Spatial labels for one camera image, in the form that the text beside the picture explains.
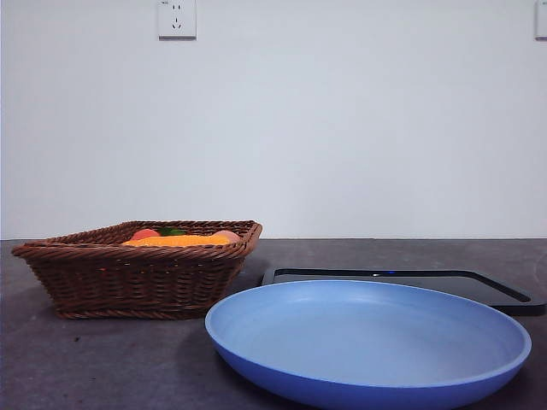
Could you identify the orange carrot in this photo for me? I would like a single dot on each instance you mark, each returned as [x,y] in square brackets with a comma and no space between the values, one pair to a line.
[145,234]

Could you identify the brown wicker basket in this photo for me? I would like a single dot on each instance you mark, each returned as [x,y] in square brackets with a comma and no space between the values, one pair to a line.
[128,277]

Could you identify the yellow corn cob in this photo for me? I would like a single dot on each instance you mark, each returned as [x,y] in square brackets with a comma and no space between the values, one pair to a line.
[179,241]

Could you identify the beige egg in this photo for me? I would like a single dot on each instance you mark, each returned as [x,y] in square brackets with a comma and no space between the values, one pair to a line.
[228,235]

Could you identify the blue round plate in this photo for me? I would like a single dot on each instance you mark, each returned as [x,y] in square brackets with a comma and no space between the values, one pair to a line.
[363,341]

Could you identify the white wall plate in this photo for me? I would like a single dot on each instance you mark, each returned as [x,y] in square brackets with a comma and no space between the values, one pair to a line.
[542,21]

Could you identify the white wall socket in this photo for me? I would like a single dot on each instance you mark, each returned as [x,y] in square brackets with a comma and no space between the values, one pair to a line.
[177,21]

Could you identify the black rectangular tray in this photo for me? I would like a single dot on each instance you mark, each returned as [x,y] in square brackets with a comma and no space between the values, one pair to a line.
[427,276]

